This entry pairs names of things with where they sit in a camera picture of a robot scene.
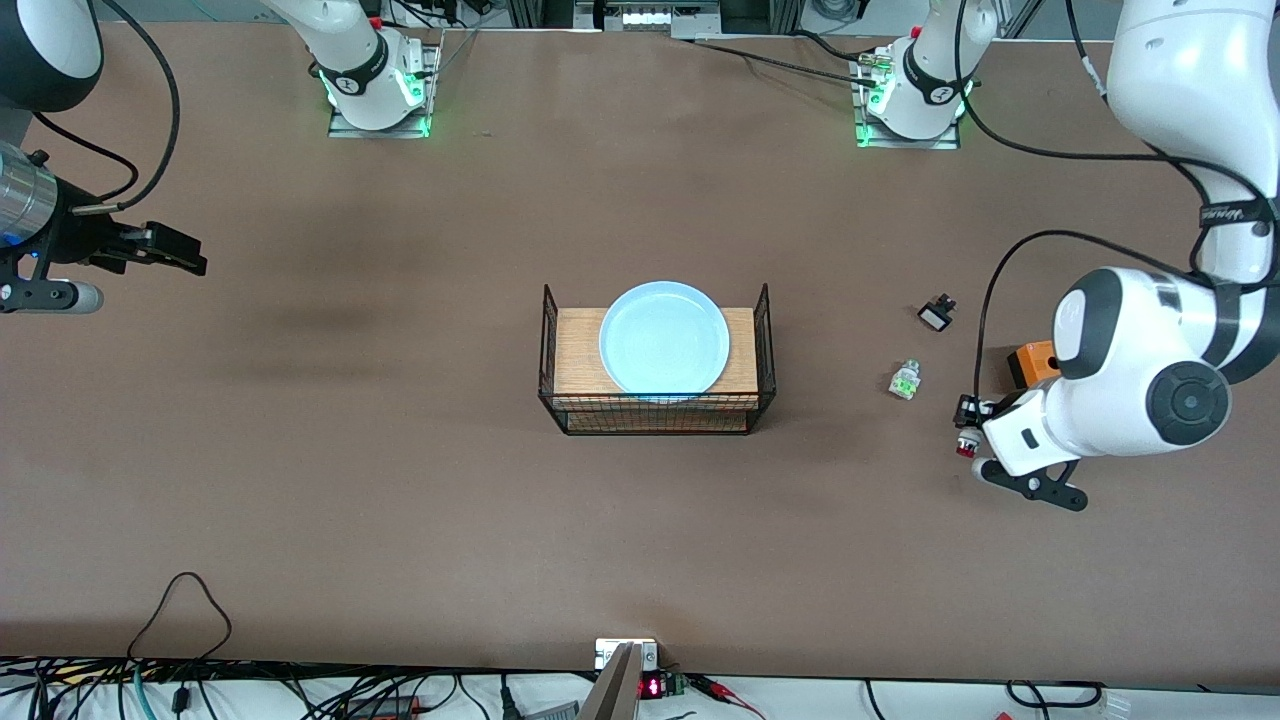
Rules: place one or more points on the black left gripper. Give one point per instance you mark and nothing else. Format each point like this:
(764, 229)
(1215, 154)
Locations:
(967, 410)

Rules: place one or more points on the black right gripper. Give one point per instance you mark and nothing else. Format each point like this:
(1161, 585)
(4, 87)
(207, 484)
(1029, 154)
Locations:
(82, 236)

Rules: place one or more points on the red push button switch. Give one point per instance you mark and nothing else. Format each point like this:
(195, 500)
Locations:
(967, 447)

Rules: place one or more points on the light blue plate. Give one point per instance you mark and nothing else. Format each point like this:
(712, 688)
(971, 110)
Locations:
(665, 340)

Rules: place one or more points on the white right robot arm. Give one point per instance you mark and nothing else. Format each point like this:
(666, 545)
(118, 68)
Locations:
(350, 60)

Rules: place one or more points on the orange button box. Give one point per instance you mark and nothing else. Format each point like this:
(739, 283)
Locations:
(1030, 365)

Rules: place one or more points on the black square push button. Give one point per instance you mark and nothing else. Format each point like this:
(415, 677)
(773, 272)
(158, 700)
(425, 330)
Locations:
(935, 318)

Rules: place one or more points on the green white contact block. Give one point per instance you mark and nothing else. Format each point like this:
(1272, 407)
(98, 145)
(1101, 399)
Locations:
(905, 382)

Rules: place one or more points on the red clip lead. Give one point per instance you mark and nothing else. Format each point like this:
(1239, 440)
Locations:
(715, 686)

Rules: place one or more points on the wooden shelf board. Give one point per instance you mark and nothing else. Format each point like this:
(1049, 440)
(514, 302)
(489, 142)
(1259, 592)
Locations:
(575, 350)

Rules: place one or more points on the red digit display module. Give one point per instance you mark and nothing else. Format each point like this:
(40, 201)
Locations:
(652, 687)

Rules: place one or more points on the black power adapter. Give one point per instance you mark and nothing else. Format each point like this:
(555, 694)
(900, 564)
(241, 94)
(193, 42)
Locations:
(385, 707)

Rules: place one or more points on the grey plug block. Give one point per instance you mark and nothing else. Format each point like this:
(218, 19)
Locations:
(555, 712)

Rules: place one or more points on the lit white control unit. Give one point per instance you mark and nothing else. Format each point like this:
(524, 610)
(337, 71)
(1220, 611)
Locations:
(645, 18)

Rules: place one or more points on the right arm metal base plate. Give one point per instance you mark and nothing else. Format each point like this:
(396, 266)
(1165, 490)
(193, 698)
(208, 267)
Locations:
(345, 129)

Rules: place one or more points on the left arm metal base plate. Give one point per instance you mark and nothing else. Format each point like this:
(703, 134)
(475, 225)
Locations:
(940, 143)

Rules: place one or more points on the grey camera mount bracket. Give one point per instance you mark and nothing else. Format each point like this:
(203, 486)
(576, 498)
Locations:
(615, 690)

